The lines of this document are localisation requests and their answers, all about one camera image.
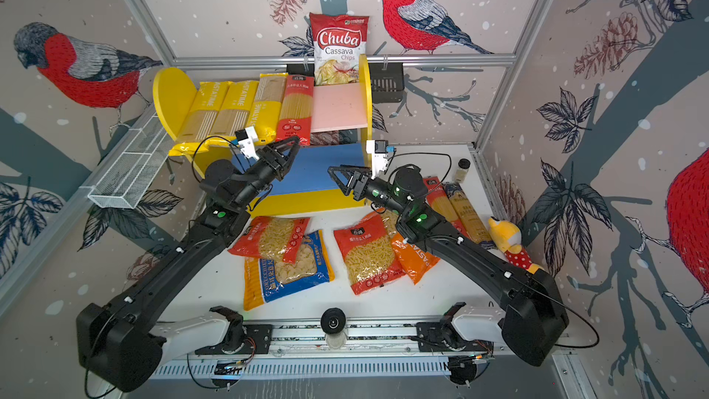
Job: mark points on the red noodle bag left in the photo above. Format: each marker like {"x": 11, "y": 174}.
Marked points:
{"x": 271, "y": 238}

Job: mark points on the Chuba cassava chips bag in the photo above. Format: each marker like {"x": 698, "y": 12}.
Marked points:
{"x": 339, "y": 42}

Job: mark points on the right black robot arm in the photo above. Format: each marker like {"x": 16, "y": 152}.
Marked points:
{"x": 534, "y": 316}

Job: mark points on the dark spaghetti pack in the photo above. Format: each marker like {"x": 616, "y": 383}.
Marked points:
{"x": 468, "y": 216}

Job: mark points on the small spice bottle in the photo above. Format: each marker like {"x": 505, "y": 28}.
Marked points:
{"x": 462, "y": 169}

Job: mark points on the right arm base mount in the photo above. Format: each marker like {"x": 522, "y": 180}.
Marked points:
{"x": 441, "y": 336}

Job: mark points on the white wire mesh basket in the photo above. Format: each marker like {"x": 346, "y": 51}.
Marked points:
{"x": 129, "y": 176}

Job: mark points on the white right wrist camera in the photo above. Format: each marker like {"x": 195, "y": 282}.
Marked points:
{"x": 381, "y": 153}

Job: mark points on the red macaroni bag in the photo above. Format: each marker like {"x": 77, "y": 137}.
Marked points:
{"x": 369, "y": 258}

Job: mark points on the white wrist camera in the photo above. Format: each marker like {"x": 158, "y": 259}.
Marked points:
{"x": 381, "y": 153}
{"x": 246, "y": 142}

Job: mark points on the yellow plush toy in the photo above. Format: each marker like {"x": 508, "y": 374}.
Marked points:
{"x": 508, "y": 239}

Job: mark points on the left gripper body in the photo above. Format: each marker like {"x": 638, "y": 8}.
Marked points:
{"x": 267, "y": 170}

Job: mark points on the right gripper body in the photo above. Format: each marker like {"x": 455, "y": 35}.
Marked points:
{"x": 369, "y": 191}

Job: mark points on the orange pastatime pasta bag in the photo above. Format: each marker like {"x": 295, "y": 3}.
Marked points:
{"x": 416, "y": 263}

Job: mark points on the red spaghetti pack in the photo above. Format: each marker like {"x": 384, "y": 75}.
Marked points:
{"x": 440, "y": 203}
{"x": 297, "y": 107}

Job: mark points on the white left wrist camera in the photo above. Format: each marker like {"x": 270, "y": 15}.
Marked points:
{"x": 246, "y": 142}

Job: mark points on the black round camera knob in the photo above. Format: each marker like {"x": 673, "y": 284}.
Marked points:
{"x": 333, "y": 321}

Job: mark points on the blue shell pasta bag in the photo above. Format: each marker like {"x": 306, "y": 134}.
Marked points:
{"x": 267, "y": 280}

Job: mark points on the black wall basket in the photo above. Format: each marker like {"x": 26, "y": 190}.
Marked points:
{"x": 386, "y": 79}

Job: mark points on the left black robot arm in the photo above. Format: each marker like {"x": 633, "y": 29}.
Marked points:
{"x": 116, "y": 341}

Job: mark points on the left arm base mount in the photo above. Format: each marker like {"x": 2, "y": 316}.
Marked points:
{"x": 235, "y": 336}

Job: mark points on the yellow spaghetti pack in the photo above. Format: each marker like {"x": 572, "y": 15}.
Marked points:
{"x": 266, "y": 109}
{"x": 236, "y": 108}
{"x": 200, "y": 117}

